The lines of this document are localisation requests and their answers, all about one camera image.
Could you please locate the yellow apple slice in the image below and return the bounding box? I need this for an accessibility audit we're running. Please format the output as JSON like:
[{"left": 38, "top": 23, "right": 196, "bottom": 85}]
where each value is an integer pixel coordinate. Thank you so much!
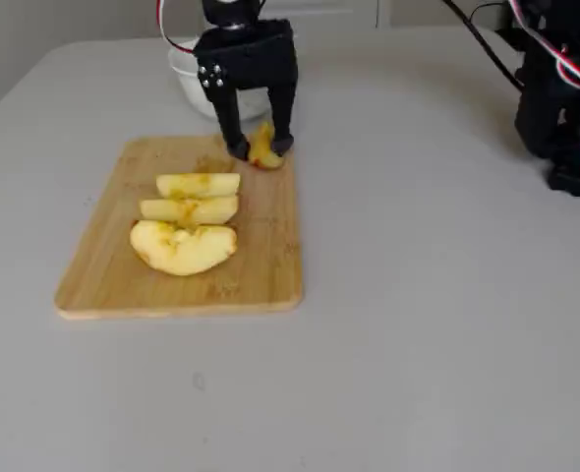
[
  {"left": 155, "top": 172, "right": 242, "bottom": 200},
  {"left": 139, "top": 195, "right": 240, "bottom": 228}
]

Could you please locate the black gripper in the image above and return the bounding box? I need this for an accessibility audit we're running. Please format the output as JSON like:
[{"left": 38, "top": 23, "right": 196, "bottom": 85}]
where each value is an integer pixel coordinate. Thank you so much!
[{"left": 193, "top": 18, "right": 300, "bottom": 161}]

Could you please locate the wooden cutting board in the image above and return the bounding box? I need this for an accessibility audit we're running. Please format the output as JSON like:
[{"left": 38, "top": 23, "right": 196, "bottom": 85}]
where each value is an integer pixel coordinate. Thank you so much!
[{"left": 53, "top": 135, "right": 305, "bottom": 322}]

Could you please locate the thin black cable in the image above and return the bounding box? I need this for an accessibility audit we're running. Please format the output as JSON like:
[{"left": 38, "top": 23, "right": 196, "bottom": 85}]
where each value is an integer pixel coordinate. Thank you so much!
[{"left": 468, "top": 2, "right": 510, "bottom": 24}]

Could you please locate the thick black cable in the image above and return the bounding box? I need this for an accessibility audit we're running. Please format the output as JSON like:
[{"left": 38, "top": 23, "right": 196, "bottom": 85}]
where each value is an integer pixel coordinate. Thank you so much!
[{"left": 440, "top": 0, "right": 525, "bottom": 90}]

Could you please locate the red white gripper servo wire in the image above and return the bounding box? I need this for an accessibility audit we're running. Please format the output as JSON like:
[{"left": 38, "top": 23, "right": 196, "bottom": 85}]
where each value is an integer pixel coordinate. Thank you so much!
[{"left": 155, "top": 0, "right": 198, "bottom": 53}]

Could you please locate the small apple slice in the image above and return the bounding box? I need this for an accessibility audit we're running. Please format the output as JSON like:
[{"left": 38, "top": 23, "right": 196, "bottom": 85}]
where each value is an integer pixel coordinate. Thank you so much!
[{"left": 247, "top": 121, "right": 286, "bottom": 171}]

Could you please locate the large apple slice with notch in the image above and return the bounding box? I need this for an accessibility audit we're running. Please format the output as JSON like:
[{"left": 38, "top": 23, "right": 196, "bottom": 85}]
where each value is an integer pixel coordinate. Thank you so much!
[{"left": 129, "top": 219, "right": 239, "bottom": 277}]

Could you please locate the white bowl with butterfly print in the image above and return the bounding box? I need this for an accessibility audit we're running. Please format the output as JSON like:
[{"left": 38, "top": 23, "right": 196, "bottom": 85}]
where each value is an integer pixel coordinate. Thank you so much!
[{"left": 166, "top": 37, "right": 271, "bottom": 122}]

